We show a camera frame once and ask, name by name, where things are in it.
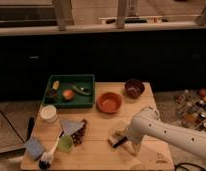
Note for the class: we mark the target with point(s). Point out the small green cup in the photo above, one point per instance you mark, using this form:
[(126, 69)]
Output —
[(65, 144)]

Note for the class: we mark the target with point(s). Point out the black handle tool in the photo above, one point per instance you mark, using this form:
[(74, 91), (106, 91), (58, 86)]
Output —
[(30, 127)]

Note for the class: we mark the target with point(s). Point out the dark maroon bowl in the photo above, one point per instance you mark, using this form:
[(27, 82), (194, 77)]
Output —
[(134, 88)]

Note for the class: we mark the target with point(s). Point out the red orange bowl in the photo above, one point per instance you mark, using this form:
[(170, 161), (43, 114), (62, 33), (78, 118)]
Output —
[(109, 102)]

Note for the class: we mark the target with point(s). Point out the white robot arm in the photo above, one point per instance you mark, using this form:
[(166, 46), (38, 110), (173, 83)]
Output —
[(147, 122)]

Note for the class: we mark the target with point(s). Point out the dark eggplant piece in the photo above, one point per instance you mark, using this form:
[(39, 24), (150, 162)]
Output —
[(51, 95)]

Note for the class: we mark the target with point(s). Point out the red apple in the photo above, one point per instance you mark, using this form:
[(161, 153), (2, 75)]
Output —
[(68, 94)]

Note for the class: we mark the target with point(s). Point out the green cucumber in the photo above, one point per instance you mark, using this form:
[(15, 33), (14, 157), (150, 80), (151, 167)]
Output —
[(81, 90)]

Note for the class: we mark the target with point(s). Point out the dark grape bunch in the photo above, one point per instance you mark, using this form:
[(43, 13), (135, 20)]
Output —
[(79, 135)]

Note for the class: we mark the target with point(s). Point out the white cup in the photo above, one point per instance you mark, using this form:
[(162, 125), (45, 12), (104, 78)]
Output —
[(49, 113)]

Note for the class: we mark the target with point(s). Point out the wooden felt eraser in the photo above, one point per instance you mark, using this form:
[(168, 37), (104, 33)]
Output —
[(114, 142)]

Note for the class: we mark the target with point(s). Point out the green plastic tray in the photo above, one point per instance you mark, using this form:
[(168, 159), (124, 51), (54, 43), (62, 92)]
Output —
[(66, 82)]

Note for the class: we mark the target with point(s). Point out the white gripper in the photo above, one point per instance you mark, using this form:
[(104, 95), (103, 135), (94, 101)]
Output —
[(121, 135)]

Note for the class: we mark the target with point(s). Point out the white black dish brush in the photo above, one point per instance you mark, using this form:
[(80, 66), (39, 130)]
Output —
[(47, 157)]

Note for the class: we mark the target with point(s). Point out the yellow banana piece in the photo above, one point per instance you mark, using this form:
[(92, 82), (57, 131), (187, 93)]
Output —
[(55, 85)]

